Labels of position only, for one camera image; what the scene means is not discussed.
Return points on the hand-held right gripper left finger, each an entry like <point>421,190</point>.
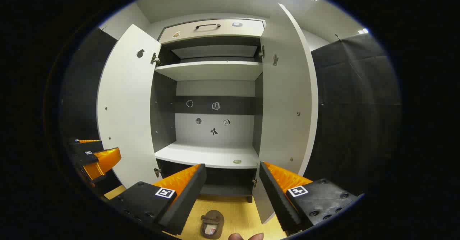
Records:
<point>187,200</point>

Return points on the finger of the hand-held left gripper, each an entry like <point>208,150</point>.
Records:
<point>84,146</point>
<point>104,161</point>

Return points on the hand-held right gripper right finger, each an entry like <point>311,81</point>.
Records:
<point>278,200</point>

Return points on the brown shoe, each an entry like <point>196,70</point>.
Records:
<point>212,216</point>

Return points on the grey cabinet door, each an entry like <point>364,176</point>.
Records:
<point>125,107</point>
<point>284,107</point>

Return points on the grey cabinet drawer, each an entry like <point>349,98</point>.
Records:
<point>222,31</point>

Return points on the black backdrop cloth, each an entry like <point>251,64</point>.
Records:
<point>359,107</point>

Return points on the small ceiling light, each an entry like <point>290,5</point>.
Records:
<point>363,31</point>

